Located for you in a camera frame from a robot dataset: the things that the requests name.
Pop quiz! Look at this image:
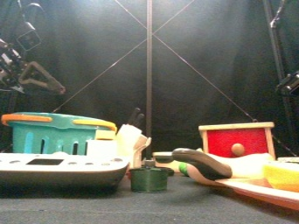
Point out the thin diagonal brace wire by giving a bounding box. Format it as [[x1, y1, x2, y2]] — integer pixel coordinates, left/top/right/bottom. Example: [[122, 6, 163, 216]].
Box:
[[51, 0, 197, 114], [114, 0, 299, 158]]

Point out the white kitchen scale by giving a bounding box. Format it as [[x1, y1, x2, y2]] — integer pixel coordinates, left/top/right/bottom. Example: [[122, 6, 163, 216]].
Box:
[[0, 151, 131, 189]]

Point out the green white toy vegetable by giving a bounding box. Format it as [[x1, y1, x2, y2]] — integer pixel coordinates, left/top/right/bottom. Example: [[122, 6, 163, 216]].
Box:
[[178, 162, 191, 177]]

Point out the dark green cylinder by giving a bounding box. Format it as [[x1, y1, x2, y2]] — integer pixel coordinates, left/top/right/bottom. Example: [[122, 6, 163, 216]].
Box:
[[129, 166, 171, 193]]

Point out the red wooden drawer box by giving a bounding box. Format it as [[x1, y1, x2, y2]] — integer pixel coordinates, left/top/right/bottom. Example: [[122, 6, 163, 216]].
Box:
[[198, 122, 277, 160]]

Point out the wooden tray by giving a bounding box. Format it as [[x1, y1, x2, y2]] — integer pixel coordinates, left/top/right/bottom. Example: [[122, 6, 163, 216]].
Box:
[[215, 177, 299, 212]]

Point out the slanted black frame pole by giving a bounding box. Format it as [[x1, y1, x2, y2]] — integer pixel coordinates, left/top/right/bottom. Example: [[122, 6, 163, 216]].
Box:
[[262, 0, 299, 147]]

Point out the yellow toy sponge block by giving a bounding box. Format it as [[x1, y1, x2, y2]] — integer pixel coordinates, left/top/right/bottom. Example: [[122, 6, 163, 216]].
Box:
[[263, 162, 299, 193]]

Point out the vertical metal frame pole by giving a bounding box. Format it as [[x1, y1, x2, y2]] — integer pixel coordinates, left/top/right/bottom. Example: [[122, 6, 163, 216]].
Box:
[[145, 0, 155, 161]]

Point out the black toy knife handle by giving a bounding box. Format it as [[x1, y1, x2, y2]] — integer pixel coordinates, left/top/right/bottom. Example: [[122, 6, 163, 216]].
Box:
[[127, 107, 142, 126], [134, 113, 146, 129]]

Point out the teal toy shopping basket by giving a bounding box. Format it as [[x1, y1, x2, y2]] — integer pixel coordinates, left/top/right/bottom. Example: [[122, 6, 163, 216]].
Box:
[[0, 111, 118, 156]]

